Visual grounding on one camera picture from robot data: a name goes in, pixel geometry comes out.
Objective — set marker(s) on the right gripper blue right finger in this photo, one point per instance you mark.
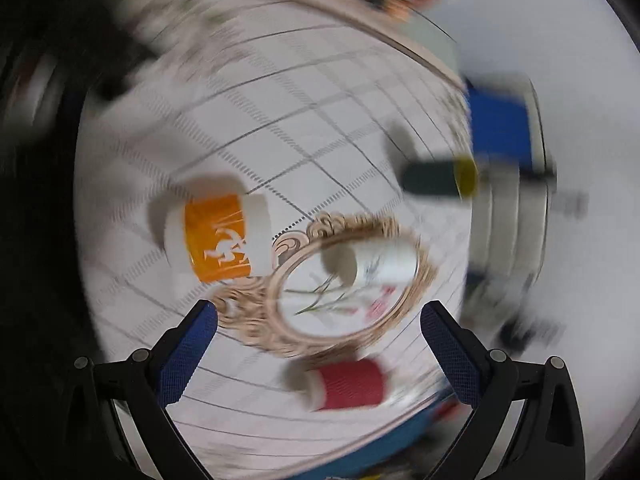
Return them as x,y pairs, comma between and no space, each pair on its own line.
447,339

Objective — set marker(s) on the white paper cup on medallion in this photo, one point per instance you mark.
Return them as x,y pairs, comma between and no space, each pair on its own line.
374,262

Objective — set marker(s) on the red ripple paper cup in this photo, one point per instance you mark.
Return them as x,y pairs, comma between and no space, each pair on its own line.
345,385

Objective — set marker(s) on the floral diamond pattern tablecloth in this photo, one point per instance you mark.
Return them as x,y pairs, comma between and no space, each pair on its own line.
313,104

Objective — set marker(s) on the dark green plastic cup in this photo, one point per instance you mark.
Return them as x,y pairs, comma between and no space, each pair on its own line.
448,177

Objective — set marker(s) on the orange and white paper cup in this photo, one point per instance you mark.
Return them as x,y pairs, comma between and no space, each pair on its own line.
219,239

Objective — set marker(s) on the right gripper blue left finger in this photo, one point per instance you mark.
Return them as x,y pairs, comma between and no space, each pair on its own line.
181,349

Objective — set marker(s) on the chair with blue board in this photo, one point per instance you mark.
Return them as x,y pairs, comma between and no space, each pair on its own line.
506,120

